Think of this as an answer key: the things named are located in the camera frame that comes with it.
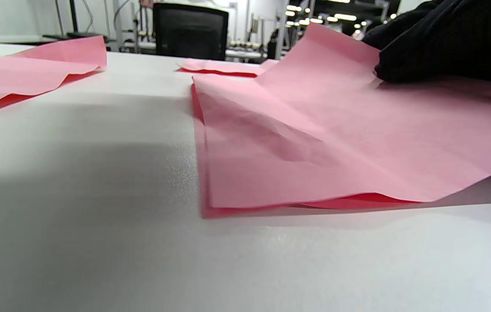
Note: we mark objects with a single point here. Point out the person's left hand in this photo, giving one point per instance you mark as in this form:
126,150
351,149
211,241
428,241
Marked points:
453,43

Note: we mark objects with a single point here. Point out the pink paper sheet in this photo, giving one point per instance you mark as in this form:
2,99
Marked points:
20,73
314,143
219,67

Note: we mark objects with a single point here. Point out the ceiling light bar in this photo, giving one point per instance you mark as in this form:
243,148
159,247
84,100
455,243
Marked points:
345,17

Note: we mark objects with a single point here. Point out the white pole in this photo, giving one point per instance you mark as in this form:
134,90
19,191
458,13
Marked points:
283,39

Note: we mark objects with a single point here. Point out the black mesh office chair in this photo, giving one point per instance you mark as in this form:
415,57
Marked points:
189,32

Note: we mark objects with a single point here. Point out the black monitor stand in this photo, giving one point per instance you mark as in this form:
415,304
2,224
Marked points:
73,17

